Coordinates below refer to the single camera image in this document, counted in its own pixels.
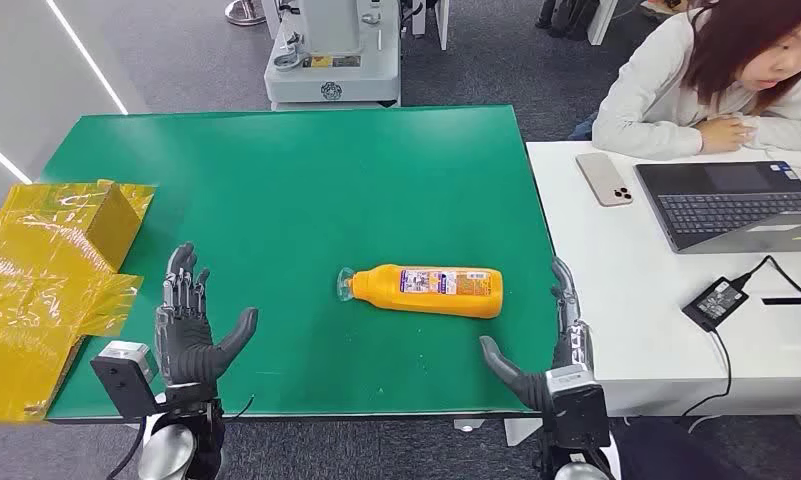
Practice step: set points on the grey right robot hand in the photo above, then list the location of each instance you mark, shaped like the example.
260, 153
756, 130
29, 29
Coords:
529, 391

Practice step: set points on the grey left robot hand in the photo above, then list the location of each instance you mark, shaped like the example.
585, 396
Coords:
184, 344

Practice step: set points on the orange plastic bottle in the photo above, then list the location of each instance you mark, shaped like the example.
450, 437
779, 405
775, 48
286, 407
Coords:
426, 301

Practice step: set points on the white table foot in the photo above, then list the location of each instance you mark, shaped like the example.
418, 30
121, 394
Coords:
520, 430

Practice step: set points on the white desk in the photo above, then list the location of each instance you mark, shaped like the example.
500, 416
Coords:
638, 298

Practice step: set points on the yellow taped cardboard box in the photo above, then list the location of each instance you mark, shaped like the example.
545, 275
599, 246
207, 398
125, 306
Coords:
36, 265

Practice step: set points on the green table mat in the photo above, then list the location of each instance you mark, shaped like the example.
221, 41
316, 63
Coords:
307, 199

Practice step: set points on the black power adapter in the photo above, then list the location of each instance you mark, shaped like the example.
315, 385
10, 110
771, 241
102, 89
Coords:
714, 303

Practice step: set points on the beige smartphone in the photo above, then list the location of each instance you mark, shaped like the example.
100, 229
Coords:
604, 179

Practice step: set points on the dark grey laptop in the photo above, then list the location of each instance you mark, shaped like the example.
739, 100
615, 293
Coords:
731, 208

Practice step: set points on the flat black strip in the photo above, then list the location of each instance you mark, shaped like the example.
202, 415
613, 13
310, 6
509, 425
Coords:
794, 301

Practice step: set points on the pale grey machine base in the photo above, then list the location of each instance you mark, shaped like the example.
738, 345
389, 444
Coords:
334, 73

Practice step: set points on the person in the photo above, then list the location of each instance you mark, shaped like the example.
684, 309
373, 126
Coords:
652, 99

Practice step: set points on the chrome stand base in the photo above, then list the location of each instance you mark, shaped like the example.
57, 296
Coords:
244, 13

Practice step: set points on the black chair legs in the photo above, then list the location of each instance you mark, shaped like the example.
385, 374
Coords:
566, 16

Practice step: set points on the white furniture panel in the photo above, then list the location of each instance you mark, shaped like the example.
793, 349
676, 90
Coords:
442, 20

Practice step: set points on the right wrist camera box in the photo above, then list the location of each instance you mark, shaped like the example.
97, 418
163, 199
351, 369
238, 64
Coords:
579, 414

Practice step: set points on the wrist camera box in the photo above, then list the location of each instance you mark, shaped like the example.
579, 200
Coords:
125, 387
579, 414

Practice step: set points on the small white table bracket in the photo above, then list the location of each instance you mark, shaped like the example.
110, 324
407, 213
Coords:
467, 425

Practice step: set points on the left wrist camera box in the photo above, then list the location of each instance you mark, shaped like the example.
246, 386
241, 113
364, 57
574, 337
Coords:
125, 387

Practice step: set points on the white furniture post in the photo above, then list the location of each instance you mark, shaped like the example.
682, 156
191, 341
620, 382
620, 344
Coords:
602, 20

